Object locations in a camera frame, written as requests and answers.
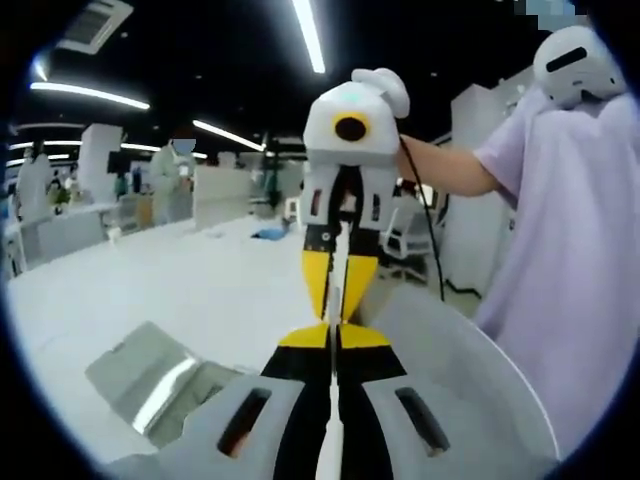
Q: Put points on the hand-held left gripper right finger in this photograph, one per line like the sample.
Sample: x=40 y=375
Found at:
x=390 y=440

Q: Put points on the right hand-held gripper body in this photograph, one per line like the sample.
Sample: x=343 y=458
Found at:
x=370 y=145

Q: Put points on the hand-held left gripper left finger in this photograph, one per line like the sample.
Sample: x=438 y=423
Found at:
x=210 y=435

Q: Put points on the clear plastic guide fixture box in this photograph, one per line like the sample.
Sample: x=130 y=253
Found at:
x=145 y=360

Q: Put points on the blue cloth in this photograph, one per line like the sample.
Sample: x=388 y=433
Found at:
x=270 y=234

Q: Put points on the straight ceiling light strip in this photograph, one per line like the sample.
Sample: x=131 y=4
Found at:
x=310 y=40

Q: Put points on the white desk partition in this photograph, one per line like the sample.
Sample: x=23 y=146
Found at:
x=220 y=195

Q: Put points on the person in lavender shirt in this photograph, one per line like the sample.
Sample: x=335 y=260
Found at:
x=560 y=250

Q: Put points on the white paper cup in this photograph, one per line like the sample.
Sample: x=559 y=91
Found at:
x=114 y=235

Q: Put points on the white worn device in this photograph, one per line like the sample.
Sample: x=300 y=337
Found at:
x=590 y=75

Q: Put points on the curved ceiling light strip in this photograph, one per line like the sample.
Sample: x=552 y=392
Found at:
x=90 y=93

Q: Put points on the ceiling air vent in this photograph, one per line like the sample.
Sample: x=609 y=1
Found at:
x=95 y=22

